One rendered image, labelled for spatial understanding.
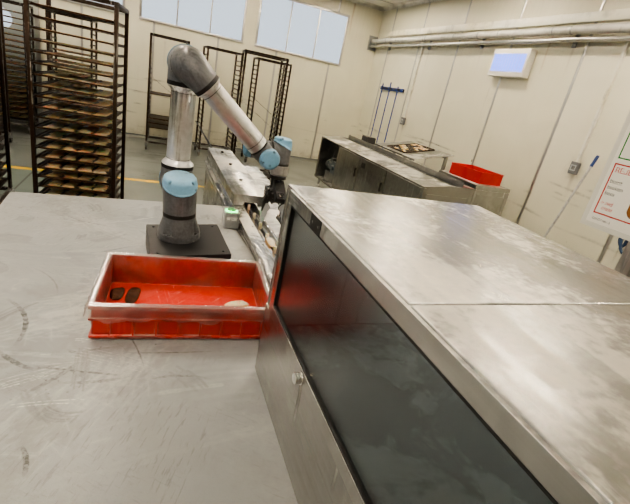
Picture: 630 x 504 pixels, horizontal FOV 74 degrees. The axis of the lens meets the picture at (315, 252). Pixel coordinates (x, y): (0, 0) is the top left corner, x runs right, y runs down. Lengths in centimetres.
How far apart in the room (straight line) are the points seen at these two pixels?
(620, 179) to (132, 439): 141
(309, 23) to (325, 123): 190
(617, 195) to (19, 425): 157
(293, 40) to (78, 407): 841
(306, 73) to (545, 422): 885
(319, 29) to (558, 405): 893
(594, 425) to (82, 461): 79
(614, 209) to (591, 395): 109
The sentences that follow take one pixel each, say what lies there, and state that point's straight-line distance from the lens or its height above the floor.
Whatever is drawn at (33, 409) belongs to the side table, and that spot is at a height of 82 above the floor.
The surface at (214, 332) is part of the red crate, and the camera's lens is 118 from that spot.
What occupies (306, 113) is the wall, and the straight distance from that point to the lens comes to 915.
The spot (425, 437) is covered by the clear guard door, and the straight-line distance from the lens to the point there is 48.
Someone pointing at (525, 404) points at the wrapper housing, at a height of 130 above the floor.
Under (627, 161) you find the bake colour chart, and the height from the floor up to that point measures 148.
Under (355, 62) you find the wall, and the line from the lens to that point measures 946.
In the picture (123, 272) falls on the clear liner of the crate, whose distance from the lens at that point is 142.
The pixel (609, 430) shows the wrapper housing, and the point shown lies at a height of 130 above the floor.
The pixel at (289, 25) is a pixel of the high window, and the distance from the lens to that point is 897.
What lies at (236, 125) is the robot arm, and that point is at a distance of 151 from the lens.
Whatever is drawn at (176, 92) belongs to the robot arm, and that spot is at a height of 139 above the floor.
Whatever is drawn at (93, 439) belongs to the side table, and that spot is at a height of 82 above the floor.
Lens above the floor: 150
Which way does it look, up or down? 21 degrees down
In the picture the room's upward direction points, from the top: 12 degrees clockwise
